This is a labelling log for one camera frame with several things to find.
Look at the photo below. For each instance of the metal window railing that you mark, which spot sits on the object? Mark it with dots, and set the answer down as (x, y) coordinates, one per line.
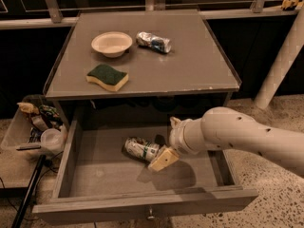
(35, 14)

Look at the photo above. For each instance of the clear plastic cup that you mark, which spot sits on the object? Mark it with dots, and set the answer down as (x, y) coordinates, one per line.
(52, 140)

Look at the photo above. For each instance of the white green 7up can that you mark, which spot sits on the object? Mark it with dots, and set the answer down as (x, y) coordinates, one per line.
(141, 148)

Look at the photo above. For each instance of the grey cabinet counter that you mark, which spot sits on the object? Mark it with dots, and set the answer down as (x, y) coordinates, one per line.
(196, 63)

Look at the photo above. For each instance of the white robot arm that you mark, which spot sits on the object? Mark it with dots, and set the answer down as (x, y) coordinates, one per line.
(223, 128)

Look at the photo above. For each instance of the yellow object on ledge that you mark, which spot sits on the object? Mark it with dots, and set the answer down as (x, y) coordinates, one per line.
(291, 4)

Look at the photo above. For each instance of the crushed silver blue can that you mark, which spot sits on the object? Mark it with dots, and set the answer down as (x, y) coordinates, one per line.
(146, 39)

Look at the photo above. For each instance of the metal drawer knob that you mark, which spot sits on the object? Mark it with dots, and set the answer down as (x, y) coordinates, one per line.
(150, 215)

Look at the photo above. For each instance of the black pole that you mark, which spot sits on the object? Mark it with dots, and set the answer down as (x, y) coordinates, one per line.
(31, 186)

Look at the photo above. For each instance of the green yellow sponge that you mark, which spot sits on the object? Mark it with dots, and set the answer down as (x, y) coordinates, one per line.
(107, 77)

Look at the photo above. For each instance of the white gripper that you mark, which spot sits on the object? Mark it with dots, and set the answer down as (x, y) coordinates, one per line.
(177, 137)

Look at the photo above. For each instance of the colourful snack bag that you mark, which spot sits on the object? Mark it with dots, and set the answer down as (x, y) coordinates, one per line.
(50, 112)

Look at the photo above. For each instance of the clear plastic bin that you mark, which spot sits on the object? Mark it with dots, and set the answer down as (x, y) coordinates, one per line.
(27, 126)

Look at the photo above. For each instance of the open grey top drawer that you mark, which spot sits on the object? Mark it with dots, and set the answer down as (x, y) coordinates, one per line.
(97, 181)

